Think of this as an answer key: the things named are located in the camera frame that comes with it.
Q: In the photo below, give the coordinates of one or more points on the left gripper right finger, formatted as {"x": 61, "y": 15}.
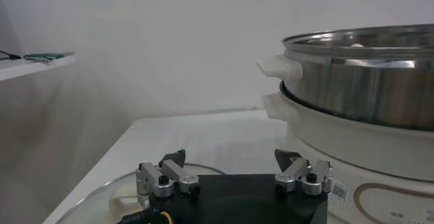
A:
{"x": 298, "y": 174}

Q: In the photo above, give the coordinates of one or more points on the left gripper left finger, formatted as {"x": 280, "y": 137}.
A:
{"x": 176, "y": 174}

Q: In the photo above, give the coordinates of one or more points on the round glass pot lid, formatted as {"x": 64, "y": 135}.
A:
{"x": 118, "y": 208}

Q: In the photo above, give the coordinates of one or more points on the perforated steel steamer basket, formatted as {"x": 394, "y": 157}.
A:
{"x": 356, "y": 93}

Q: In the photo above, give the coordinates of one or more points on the white electric cooker base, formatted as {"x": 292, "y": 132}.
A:
{"x": 339, "y": 144}

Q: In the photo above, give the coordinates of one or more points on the green and grey tool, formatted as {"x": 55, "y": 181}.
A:
{"x": 47, "y": 56}

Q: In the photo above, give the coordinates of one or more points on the white side table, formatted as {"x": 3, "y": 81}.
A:
{"x": 20, "y": 69}

